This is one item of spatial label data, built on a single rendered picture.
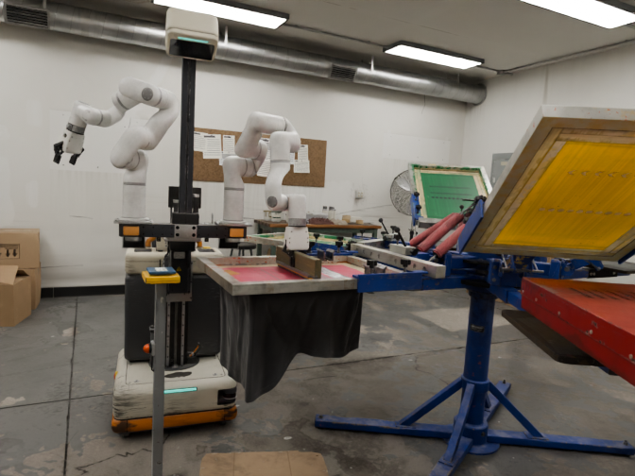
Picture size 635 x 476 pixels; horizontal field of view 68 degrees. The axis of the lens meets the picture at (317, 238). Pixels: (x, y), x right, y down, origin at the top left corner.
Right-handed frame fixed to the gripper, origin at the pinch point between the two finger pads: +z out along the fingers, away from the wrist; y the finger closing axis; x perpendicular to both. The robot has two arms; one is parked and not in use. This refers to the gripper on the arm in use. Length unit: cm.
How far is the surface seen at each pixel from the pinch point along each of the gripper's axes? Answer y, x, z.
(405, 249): -52, 7, -5
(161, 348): 53, -13, 34
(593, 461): -155, 33, 105
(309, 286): 7.5, 28.7, 5.8
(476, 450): -102, 4, 101
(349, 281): -8.9, 28.8, 4.9
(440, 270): -48, 34, 2
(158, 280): 55, -6, 6
